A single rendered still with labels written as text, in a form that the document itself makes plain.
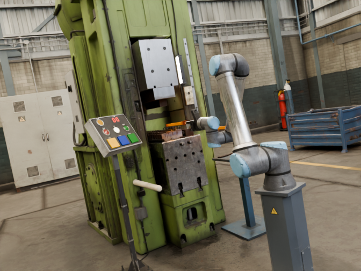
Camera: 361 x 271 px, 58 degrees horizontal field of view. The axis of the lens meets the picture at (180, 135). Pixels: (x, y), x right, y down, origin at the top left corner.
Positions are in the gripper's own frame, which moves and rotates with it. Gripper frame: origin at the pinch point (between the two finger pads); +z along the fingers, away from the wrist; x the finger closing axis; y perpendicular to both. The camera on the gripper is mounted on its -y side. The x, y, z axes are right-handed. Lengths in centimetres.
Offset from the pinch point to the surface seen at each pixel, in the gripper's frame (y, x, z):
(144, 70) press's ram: -46, -17, 25
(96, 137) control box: -1, -72, 3
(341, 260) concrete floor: 103, 47, -88
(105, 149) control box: 8, -69, -2
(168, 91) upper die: -27.0, 1.4, 24.0
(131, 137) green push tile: 4.0, -44.8, 7.0
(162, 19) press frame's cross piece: -91, 16, 40
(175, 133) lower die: 9.6, 1.6, 23.3
